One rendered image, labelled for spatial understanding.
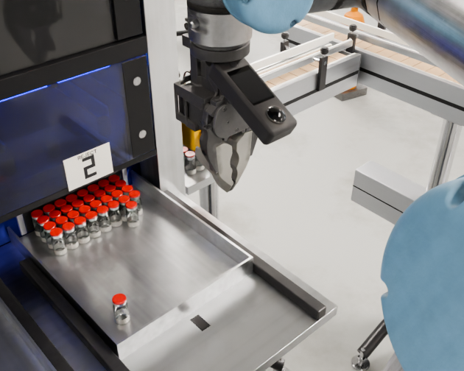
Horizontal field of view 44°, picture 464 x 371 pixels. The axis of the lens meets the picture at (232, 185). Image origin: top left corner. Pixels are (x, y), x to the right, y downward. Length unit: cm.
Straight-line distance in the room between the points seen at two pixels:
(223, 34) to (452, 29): 27
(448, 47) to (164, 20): 58
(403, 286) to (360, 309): 185
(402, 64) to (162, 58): 78
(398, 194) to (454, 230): 150
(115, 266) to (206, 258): 15
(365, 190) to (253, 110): 121
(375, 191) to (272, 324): 99
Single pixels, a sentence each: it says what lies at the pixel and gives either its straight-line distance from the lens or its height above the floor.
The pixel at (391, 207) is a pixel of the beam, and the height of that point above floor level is 49.
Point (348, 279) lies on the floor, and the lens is 225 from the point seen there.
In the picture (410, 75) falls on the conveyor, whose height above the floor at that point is 92.
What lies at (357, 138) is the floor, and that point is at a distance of 308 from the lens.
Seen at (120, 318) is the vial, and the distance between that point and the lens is 89.
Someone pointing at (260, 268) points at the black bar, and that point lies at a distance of 95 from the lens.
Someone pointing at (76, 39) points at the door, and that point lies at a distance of 91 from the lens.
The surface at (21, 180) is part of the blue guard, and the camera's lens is 94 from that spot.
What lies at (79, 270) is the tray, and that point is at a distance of 100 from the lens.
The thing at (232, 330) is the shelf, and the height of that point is 88.
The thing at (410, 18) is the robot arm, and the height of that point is 139.
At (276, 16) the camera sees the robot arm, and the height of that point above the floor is 138.
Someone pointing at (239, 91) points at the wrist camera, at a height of 126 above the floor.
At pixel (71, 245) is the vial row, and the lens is 104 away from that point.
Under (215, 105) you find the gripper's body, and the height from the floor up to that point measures 123.
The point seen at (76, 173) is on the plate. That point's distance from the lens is 98.
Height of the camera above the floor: 156
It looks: 36 degrees down
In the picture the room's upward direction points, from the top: straight up
